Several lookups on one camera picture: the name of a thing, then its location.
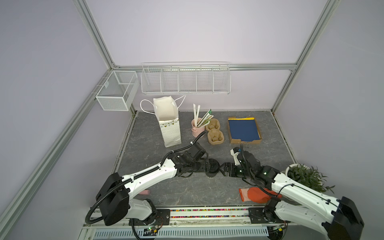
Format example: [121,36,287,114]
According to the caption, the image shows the purple pink spatula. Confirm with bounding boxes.
[139,190,151,196]

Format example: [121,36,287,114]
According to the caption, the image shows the cardboard napkin tray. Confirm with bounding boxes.
[227,116,263,145]

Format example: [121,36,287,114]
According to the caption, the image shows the pink metal straw bucket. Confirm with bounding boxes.
[191,119,206,138]

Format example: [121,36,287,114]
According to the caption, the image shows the red rubber glove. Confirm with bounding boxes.
[239,187,272,204]

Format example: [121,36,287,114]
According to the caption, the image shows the long white wire basket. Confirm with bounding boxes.
[141,62,232,95]

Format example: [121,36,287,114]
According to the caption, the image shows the small white wire basket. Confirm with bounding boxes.
[96,71,140,112]

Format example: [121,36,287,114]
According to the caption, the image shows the stacked pulp cup carriers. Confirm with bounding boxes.
[205,118,225,145]

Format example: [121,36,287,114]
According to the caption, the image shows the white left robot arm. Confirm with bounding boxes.
[85,143,209,226]

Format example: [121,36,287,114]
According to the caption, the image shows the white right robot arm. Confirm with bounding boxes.
[225,147,365,240]

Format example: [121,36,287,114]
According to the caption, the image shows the black coffee cup lid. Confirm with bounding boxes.
[207,159,220,175]

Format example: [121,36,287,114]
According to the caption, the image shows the white cartoon gift bag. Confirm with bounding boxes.
[140,95,186,148]

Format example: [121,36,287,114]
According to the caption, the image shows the blue napkin stack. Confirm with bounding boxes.
[228,118,261,142]

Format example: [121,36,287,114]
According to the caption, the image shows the potted green plant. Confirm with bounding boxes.
[285,164,335,193]

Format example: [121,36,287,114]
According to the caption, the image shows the black paper coffee cup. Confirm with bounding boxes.
[205,159,220,178]

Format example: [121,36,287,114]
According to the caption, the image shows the wrapped straws bundle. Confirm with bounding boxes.
[192,104,213,128]

